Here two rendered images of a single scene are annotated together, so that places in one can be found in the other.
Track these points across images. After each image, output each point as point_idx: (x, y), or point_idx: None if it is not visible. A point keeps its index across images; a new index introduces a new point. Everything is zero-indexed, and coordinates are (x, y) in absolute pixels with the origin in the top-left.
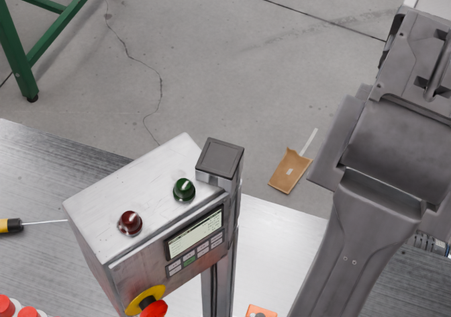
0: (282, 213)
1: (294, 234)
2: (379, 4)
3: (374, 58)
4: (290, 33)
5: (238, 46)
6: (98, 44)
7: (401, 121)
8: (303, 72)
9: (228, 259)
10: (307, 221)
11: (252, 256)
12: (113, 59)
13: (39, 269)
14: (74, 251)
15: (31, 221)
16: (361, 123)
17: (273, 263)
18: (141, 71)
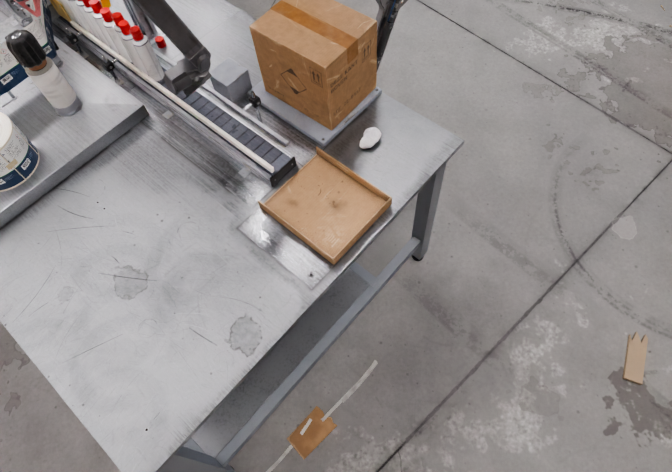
0: None
1: (215, 8)
2: None
3: (416, 15)
4: None
5: None
6: None
7: None
8: (364, 13)
9: None
10: (225, 5)
11: (188, 12)
12: None
13: None
14: None
15: None
16: None
17: (196, 17)
18: None
